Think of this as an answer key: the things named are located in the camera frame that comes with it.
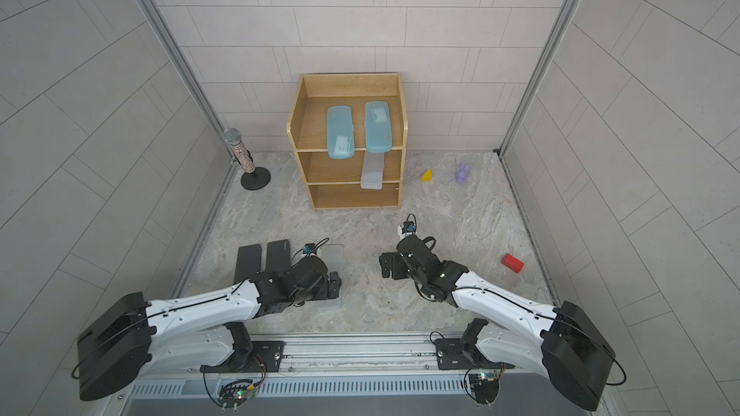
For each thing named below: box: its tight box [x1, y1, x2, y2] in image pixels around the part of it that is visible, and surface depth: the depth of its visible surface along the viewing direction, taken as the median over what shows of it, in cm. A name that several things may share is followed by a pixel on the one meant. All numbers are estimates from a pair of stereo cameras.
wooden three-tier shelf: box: [286, 73, 409, 211], surface depth 88 cm
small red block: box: [501, 253, 525, 274], surface depth 87 cm
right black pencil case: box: [265, 238, 291, 273], surface depth 91 cm
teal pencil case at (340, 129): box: [326, 105, 356, 160], surface depth 80 cm
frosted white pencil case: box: [360, 150, 386, 190], surface depth 90 cm
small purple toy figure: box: [456, 163, 470, 183], surface depth 109 cm
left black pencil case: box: [233, 243, 263, 286], surface depth 89 cm
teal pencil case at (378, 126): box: [364, 101, 393, 154], surface depth 83 cm
